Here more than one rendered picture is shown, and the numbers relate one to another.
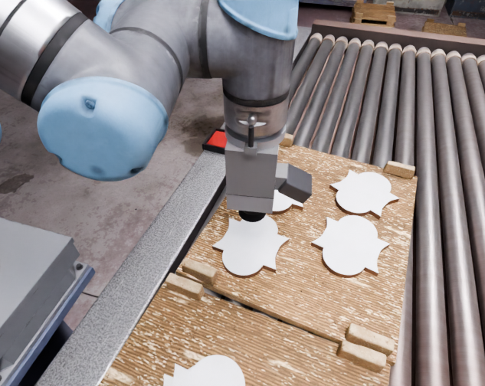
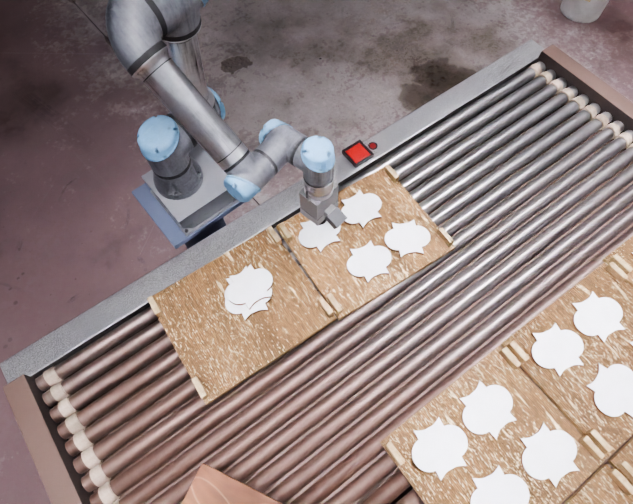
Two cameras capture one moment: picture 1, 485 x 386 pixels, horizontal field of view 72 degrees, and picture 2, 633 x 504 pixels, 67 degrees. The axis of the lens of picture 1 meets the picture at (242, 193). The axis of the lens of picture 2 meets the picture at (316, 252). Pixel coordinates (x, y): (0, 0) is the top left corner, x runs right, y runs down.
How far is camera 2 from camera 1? 0.91 m
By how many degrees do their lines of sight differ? 27
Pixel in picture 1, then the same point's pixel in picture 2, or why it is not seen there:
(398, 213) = (416, 261)
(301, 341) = (307, 287)
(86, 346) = (223, 237)
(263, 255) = (320, 241)
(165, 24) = (277, 151)
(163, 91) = (261, 181)
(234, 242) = (311, 227)
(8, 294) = (202, 198)
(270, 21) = (312, 166)
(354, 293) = (349, 284)
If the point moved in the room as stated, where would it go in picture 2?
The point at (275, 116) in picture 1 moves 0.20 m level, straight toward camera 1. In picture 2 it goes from (318, 191) to (262, 248)
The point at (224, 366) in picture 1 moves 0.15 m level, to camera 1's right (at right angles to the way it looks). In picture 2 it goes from (267, 276) to (311, 303)
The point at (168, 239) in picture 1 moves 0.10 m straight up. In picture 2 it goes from (284, 206) to (282, 188)
